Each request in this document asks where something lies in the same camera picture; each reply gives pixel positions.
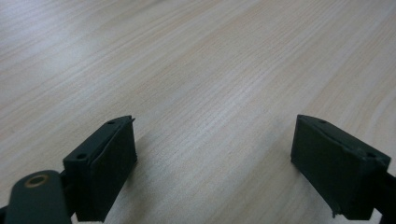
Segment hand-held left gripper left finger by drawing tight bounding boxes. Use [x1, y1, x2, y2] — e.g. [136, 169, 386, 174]
[63, 115, 138, 223]

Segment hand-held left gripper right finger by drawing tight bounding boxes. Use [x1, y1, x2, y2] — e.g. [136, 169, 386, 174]
[290, 114, 391, 221]

